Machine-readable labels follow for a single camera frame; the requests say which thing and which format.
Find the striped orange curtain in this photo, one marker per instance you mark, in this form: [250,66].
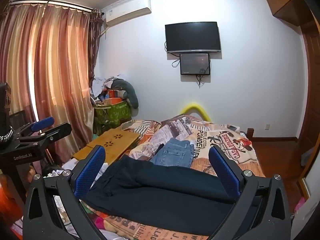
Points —
[50,67]

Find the green storage bag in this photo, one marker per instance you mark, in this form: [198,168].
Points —
[115,115]

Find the orange cloth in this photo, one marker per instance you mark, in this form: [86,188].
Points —
[8,205]

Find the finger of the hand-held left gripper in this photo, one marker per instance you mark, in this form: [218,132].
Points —
[60,128]
[42,124]

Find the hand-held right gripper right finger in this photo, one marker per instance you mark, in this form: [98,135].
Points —
[225,172]

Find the black wall television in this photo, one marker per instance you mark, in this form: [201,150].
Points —
[192,36]

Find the dark navy pants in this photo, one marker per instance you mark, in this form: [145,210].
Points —
[155,192]

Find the curtain rail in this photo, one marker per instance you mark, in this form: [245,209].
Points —
[62,5]

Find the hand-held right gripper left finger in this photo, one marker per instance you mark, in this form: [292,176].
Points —
[91,170]

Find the wooden door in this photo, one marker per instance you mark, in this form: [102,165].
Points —
[310,80]

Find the small black wall monitor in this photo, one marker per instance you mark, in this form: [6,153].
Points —
[194,63]

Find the blue jeans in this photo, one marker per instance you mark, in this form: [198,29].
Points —
[175,152]

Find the pile of clothes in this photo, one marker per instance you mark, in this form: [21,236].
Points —
[98,85]

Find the orange box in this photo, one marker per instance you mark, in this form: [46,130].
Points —
[112,101]

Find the pink object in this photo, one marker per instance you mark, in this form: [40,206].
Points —
[299,205]

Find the grey plush toy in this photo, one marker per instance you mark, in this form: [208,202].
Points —
[130,92]

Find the yellow foam tube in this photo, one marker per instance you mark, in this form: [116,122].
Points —
[192,106]

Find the white air conditioner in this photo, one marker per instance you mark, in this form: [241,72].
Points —
[125,12]

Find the bamboo lap table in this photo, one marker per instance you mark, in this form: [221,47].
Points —
[120,137]

